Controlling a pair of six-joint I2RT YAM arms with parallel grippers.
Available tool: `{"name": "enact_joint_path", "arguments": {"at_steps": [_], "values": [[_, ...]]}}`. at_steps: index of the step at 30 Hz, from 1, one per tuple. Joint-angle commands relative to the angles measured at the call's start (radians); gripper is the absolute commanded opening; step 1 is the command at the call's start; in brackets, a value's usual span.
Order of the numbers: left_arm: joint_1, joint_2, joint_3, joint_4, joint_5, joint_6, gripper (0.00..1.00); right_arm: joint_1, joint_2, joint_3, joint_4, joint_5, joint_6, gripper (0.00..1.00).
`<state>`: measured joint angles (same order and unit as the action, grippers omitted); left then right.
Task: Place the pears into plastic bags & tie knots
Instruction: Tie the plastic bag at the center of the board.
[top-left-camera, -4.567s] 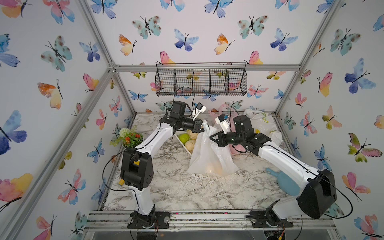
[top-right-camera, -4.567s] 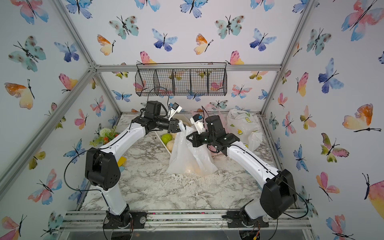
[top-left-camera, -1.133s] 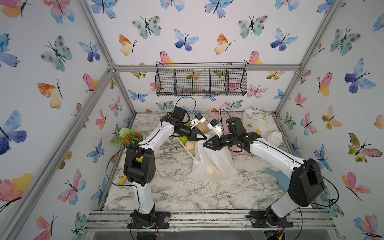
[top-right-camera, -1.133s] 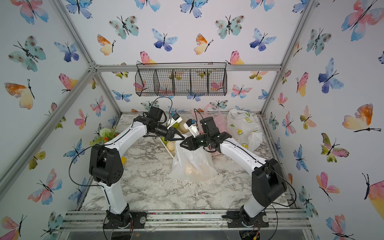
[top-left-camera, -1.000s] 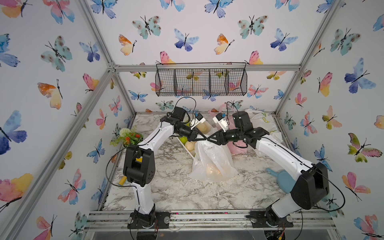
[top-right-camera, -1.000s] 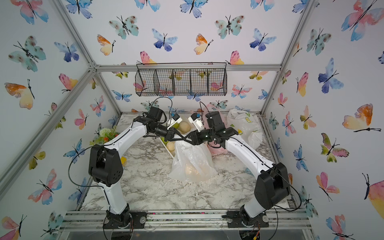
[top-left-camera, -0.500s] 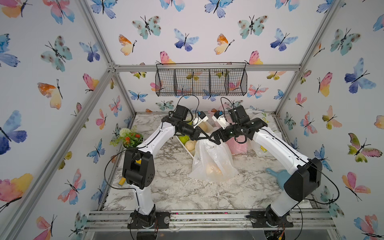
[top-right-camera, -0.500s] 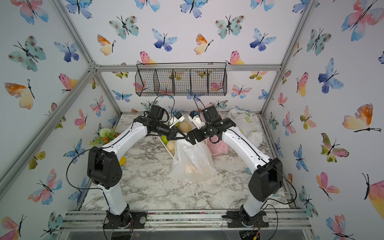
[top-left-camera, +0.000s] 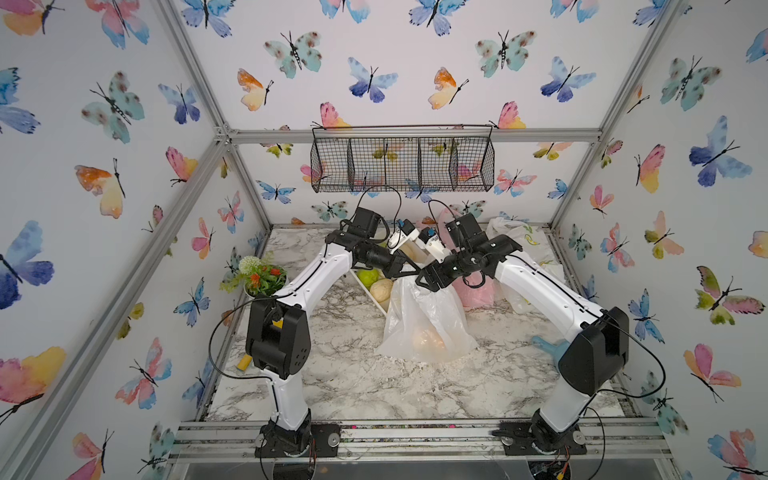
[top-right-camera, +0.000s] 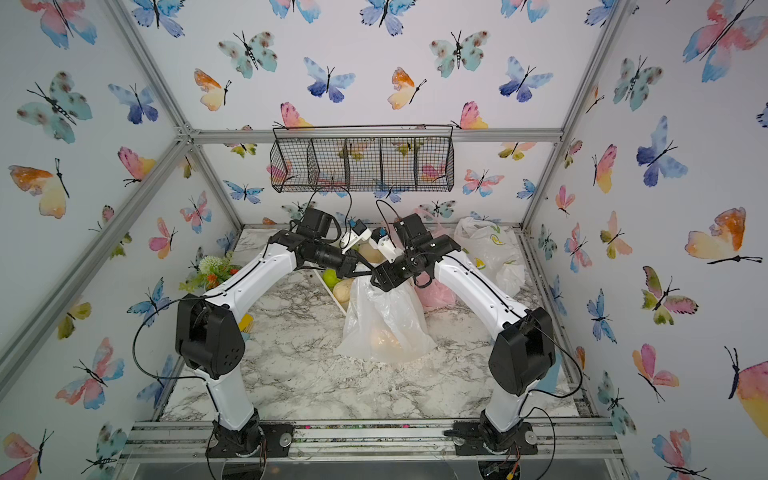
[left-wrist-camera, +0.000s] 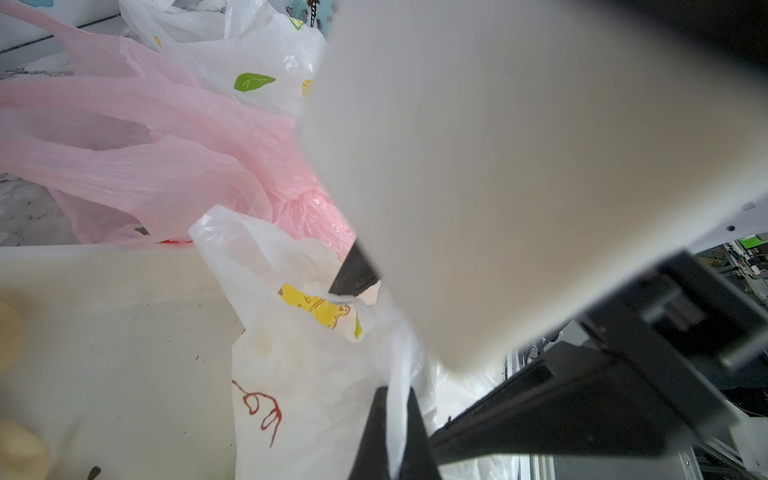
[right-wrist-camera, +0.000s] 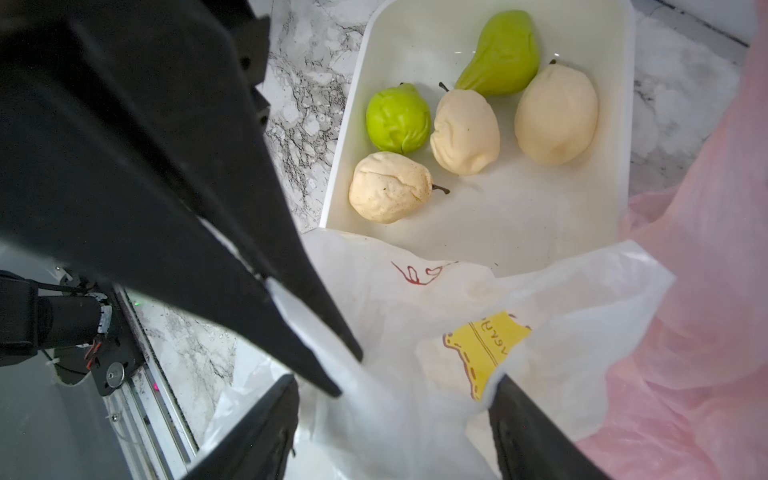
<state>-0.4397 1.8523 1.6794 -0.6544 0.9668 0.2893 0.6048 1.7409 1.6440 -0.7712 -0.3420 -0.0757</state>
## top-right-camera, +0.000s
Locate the pink plastic bag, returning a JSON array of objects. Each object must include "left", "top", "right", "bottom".
[{"left": 414, "top": 207, "right": 457, "bottom": 312}]

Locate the clear white plastic bag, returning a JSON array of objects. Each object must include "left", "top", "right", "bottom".
[{"left": 336, "top": 277, "right": 436, "bottom": 364}]

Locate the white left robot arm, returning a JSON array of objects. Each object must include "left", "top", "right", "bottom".
[{"left": 175, "top": 209, "right": 365, "bottom": 459}]

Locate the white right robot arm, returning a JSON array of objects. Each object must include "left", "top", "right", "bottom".
[{"left": 371, "top": 214, "right": 556, "bottom": 455}]

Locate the green pear left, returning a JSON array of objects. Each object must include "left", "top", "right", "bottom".
[{"left": 322, "top": 269, "right": 341, "bottom": 290}]

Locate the beige pear top right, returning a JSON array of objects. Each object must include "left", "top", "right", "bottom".
[{"left": 358, "top": 244, "right": 386, "bottom": 265}]

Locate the beige pear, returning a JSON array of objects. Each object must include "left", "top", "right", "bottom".
[
  {"left": 358, "top": 244, "right": 386, "bottom": 265},
  {"left": 370, "top": 326, "right": 402, "bottom": 362},
  {"left": 332, "top": 279, "right": 354, "bottom": 304}
]

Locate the beige pear lower left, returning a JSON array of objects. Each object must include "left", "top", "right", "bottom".
[{"left": 332, "top": 279, "right": 354, "bottom": 304}]

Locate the white rectangular tray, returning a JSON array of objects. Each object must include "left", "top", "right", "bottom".
[{"left": 314, "top": 227, "right": 388, "bottom": 313}]

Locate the beige pear lower right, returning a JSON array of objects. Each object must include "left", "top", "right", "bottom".
[{"left": 370, "top": 326, "right": 402, "bottom": 362}]

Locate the yellow toy shovel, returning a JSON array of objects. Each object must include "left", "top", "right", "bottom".
[{"left": 239, "top": 314, "right": 254, "bottom": 333}]

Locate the lemon print plastic bag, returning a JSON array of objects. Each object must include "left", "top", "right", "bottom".
[{"left": 453, "top": 217, "right": 526, "bottom": 297}]

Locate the potted flower plant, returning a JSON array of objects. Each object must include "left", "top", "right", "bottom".
[{"left": 179, "top": 253, "right": 241, "bottom": 293}]

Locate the light blue dustpan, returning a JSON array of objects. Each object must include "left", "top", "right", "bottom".
[{"left": 536, "top": 352, "right": 562, "bottom": 394}]

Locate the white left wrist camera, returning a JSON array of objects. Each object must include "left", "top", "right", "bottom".
[{"left": 340, "top": 220, "right": 372, "bottom": 253}]

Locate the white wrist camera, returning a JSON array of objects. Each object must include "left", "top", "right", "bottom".
[
  {"left": 340, "top": 220, "right": 372, "bottom": 253},
  {"left": 368, "top": 227, "right": 402, "bottom": 262}
]

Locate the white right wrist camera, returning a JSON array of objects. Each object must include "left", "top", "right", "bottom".
[{"left": 368, "top": 227, "right": 402, "bottom": 262}]

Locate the black wire wall basket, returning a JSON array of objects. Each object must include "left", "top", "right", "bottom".
[{"left": 267, "top": 124, "right": 455, "bottom": 198}]

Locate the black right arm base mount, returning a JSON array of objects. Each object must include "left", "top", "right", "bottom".
[{"left": 443, "top": 414, "right": 538, "bottom": 457}]

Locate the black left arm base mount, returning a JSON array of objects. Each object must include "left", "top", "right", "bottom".
[{"left": 205, "top": 411, "right": 295, "bottom": 459}]

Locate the aluminium front rail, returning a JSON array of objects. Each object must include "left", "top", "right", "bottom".
[{"left": 119, "top": 417, "right": 623, "bottom": 464}]

